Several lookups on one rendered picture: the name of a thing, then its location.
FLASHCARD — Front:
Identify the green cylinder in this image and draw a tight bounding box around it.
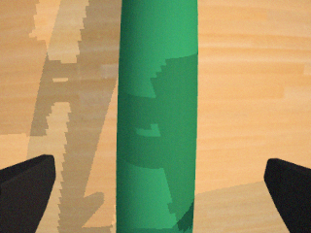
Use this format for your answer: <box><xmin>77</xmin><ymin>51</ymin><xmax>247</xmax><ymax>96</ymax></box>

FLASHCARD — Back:
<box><xmin>116</xmin><ymin>0</ymin><xmax>198</xmax><ymax>233</ymax></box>

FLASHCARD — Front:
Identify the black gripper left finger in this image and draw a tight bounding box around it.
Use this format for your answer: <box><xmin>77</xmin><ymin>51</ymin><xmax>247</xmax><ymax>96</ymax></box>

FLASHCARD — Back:
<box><xmin>0</xmin><ymin>154</ymin><xmax>55</xmax><ymax>233</ymax></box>

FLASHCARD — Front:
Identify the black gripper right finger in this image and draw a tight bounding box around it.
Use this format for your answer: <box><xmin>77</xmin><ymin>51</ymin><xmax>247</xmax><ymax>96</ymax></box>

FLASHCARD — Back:
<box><xmin>264</xmin><ymin>158</ymin><xmax>311</xmax><ymax>233</ymax></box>

